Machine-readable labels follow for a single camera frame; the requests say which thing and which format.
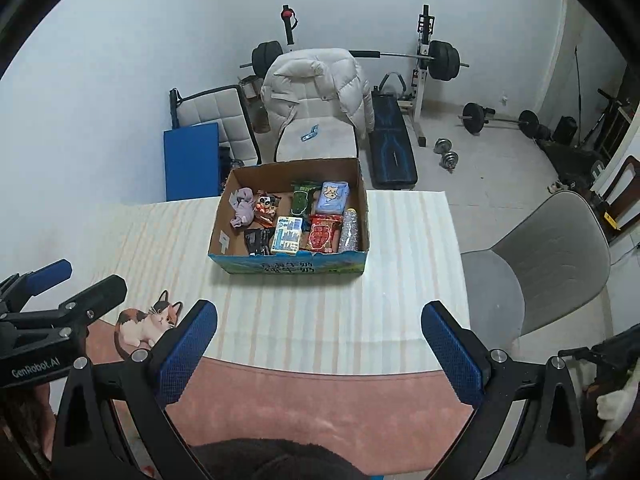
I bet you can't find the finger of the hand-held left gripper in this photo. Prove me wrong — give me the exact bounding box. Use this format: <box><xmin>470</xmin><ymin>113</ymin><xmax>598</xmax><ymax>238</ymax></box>
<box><xmin>5</xmin><ymin>275</ymin><xmax>128</xmax><ymax>343</ymax></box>
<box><xmin>0</xmin><ymin>259</ymin><xmax>73</xmax><ymax>313</ymax></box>

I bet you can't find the grey sock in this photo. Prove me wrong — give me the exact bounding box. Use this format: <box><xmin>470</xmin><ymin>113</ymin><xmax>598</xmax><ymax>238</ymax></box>
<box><xmin>229</xmin><ymin>187</ymin><xmax>256</xmax><ymax>228</ymax></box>

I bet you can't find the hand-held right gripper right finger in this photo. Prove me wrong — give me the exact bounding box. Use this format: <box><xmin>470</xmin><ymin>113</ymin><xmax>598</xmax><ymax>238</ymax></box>
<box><xmin>421</xmin><ymin>301</ymin><xmax>587</xmax><ymax>480</ymax></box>

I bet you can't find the blue cartoon tissue pack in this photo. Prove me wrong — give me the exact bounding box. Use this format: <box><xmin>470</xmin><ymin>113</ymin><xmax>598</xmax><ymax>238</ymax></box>
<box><xmin>314</xmin><ymin>181</ymin><xmax>350</xmax><ymax>216</ymax></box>

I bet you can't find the person's left forearm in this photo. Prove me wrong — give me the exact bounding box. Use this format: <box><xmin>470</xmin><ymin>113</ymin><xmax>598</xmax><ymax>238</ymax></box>
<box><xmin>0</xmin><ymin>385</ymin><xmax>56</xmax><ymax>476</ymax></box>

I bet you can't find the bench press rack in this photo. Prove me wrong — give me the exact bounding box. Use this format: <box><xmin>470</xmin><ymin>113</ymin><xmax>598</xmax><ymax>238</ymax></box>
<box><xmin>280</xmin><ymin>4</ymin><xmax>436</xmax><ymax>148</ymax></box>

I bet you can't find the red snack packet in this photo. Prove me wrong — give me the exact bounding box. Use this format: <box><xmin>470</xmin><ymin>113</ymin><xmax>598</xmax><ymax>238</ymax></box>
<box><xmin>302</xmin><ymin>214</ymin><xmax>343</xmax><ymax>253</ymax></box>

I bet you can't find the green snack packet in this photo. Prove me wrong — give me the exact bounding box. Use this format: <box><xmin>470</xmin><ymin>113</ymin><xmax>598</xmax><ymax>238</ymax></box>
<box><xmin>290</xmin><ymin>182</ymin><xmax>321</xmax><ymax>216</ymax></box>

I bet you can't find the dark exercise machine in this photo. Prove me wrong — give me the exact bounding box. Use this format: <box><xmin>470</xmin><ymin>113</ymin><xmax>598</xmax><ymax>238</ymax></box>
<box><xmin>537</xmin><ymin>87</ymin><xmax>631</xmax><ymax>186</ymax></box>

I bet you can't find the cardboard box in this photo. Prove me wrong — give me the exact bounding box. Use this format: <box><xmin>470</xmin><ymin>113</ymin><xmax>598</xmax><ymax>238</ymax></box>
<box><xmin>207</xmin><ymin>157</ymin><xmax>371</xmax><ymax>277</ymax></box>

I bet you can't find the thin black rod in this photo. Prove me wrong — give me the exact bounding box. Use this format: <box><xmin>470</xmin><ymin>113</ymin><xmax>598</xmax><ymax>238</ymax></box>
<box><xmin>574</xmin><ymin>46</ymin><xmax>583</xmax><ymax>126</ymax></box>

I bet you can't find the black packet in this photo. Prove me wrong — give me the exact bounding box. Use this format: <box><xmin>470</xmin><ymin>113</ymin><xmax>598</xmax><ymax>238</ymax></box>
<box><xmin>244</xmin><ymin>227</ymin><xmax>276</xmax><ymax>256</ymax></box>

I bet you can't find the blue board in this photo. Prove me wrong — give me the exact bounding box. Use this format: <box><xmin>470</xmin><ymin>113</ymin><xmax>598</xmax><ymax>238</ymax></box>
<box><xmin>163</xmin><ymin>122</ymin><xmax>222</xmax><ymax>203</ymax></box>

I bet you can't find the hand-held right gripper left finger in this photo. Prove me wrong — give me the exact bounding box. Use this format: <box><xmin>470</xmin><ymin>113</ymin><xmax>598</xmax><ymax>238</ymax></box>
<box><xmin>52</xmin><ymin>300</ymin><xmax>218</xmax><ymax>480</ymax></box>

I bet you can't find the black metal frame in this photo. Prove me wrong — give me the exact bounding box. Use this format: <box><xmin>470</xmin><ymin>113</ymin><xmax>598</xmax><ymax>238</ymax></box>
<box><xmin>557</xmin><ymin>327</ymin><xmax>640</xmax><ymax>466</ymax></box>

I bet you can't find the white puffer jacket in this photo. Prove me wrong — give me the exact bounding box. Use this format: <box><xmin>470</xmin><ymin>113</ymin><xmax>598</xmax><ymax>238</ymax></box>
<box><xmin>260</xmin><ymin>48</ymin><xmax>375</xmax><ymax>141</ymax></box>

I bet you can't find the orange cartoon snack packet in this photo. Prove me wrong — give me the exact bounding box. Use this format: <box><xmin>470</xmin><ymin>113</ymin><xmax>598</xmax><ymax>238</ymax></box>
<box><xmin>252</xmin><ymin>191</ymin><xmax>280</xmax><ymax>228</ymax></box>

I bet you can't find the grey shell chair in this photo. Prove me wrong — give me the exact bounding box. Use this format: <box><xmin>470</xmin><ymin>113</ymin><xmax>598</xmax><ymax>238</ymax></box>
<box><xmin>460</xmin><ymin>191</ymin><xmax>612</xmax><ymax>356</ymax></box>

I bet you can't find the wooden chair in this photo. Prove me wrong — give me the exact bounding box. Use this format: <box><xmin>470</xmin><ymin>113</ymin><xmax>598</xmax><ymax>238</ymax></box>
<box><xmin>595</xmin><ymin>155</ymin><xmax>640</xmax><ymax>233</ymax></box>

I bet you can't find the brown cardboard item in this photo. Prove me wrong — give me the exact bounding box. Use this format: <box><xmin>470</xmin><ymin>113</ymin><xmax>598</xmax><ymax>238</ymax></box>
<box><xmin>239</xmin><ymin>76</ymin><xmax>266</xmax><ymax>133</ymax></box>

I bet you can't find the barbell with black plates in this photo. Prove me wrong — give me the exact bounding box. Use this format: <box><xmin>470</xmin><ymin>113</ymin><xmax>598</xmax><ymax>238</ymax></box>
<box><xmin>239</xmin><ymin>40</ymin><xmax>471</xmax><ymax>81</ymax></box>

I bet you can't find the beige upholstered chair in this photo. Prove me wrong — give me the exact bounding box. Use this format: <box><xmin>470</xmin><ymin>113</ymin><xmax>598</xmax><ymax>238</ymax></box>
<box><xmin>275</xmin><ymin>115</ymin><xmax>358</xmax><ymax>163</ymax></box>

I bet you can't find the white furry plush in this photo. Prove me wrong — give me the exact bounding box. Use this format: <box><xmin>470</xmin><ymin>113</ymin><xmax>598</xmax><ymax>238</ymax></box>
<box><xmin>596</xmin><ymin>375</ymin><xmax>640</xmax><ymax>443</ymax></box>

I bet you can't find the white padded chair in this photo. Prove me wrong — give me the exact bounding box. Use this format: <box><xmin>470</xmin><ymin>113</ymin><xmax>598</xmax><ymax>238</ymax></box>
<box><xmin>170</xmin><ymin>85</ymin><xmax>261</xmax><ymax>168</ymax></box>

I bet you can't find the black weight bench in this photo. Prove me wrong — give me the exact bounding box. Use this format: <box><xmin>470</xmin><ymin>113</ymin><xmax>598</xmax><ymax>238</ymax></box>
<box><xmin>369</xmin><ymin>72</ymin><xmax>420</xmax><ymax>191</ymax></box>

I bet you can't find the small barbell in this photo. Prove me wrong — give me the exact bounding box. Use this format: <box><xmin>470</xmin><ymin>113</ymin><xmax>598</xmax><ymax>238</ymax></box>
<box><xmin>457</xmin><ymin>102</ymin><xmax>541</xmax><ymax>138</ymax></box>

